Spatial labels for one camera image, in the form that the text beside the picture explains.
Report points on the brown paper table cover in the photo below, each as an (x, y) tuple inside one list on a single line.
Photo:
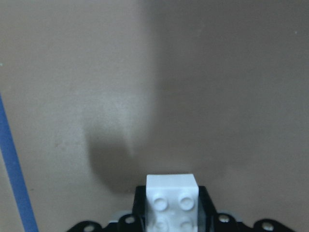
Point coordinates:
[(100, 93)]

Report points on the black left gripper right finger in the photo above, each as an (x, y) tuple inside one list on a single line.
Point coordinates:
[(206, 211)]

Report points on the white block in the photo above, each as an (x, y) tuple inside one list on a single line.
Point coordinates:
[(171, 203)]

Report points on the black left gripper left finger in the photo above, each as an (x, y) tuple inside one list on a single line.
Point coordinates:
[(140, 205)]

